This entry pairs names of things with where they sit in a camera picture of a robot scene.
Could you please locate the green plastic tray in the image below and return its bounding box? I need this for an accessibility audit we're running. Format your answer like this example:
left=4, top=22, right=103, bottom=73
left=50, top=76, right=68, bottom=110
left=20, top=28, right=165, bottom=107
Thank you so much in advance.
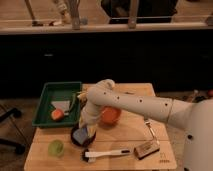
left=32, top=82, right=82, bottom=128

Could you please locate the metal fork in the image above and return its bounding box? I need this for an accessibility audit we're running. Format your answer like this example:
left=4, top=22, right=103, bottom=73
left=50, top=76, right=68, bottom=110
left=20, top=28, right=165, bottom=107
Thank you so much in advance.
left=144, top=118, right=157, bottom=140

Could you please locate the dark purple bowl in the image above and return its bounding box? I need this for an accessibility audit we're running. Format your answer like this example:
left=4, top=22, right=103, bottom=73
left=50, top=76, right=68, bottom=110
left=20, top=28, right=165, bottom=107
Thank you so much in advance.
left=70, top=124, right=96, bottom=147

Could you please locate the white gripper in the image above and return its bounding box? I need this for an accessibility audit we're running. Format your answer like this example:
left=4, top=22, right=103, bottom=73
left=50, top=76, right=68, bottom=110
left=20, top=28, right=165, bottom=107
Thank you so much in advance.
left=79, top=101, right=101, bottom=133

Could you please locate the green plastic cup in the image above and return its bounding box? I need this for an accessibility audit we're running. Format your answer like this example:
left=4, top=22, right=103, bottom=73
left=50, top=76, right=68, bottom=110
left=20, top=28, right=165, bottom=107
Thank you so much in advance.
left=48, top=140, right=64, bottom=157

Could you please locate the grey cloth in tray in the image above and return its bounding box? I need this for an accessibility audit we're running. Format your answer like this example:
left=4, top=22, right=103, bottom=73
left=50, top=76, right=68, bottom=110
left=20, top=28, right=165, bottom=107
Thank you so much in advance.
left=52, top=101, right=71, bottom=112

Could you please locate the black office chair base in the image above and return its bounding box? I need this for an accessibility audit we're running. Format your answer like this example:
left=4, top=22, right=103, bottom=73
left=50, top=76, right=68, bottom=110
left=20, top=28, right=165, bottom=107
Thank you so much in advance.
left=0, top=105, right=27, bottom=155

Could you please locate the brown scrub brush block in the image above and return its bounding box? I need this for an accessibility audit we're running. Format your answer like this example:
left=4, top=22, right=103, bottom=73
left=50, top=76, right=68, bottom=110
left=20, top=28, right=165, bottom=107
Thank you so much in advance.
left=134, top=140, right=160, bottom=160

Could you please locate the orange carrot toy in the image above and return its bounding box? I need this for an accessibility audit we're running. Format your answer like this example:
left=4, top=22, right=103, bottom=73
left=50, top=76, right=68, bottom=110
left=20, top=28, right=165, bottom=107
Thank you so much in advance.
left=51, top=109, right=64, bottom=121

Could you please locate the orange bowl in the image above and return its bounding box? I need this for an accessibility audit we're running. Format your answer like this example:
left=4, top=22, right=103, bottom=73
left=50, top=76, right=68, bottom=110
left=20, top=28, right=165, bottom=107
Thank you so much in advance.
left=100, top=106, right=121, bottom=126

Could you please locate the blue sponge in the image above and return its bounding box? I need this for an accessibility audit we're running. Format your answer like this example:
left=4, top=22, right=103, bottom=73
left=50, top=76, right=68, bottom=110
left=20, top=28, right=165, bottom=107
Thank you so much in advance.
left=73, top=128, right=88, bottom=144

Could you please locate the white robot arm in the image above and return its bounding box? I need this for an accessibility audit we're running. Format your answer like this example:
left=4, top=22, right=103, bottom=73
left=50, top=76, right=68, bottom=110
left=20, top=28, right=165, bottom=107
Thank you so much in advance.
left=79, top=79, right=213, bottom=171

